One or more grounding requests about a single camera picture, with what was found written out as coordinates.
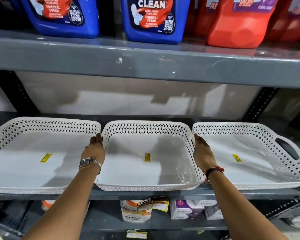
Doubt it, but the person's left hand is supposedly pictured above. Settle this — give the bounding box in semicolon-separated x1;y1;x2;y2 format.
80;133;106;170

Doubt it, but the person's right hand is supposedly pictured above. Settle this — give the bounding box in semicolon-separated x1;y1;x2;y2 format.
192;133;217;173

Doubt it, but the white perforated plastic tray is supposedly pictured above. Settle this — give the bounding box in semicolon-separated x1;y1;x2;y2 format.
0;117;102;195
94;120;206;192
192;122;300;191

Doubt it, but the person's right forearm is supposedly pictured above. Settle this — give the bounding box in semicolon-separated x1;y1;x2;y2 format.
206;170;288;240

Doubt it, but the person's left forearm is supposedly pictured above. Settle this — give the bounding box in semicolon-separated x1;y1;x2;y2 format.
22;162;102;240

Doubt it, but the silver wristwatch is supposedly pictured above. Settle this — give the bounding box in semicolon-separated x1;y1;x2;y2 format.
79;157;102;175

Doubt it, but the white and purple box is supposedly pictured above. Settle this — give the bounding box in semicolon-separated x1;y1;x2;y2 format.
170;200;206;220

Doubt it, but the white and grey box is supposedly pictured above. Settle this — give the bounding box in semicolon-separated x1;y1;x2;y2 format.
204;204;224;220

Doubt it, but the yellow and black price tag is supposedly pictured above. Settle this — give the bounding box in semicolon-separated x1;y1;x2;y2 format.
140;197;170;213

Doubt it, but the white bottle with orange cap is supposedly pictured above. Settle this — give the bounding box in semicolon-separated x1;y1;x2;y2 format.
42;200;56;212

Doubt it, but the grey metal shelf rack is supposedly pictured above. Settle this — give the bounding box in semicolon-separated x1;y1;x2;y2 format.
0;27;300;240

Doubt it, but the yellow shelf price label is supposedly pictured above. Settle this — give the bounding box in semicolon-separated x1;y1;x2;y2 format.
126;230;148;240

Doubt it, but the red cleaner bottle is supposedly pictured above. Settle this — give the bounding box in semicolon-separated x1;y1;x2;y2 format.
265;0;300;43
206;0;282;49
185;0;215;36

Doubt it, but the blue toilet cleaner bottle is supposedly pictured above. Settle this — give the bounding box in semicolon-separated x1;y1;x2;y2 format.
19;0;100;39
120;0;192;45

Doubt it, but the black bracelet with red thread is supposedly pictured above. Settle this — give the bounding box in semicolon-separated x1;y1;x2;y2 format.
205;165;226;184

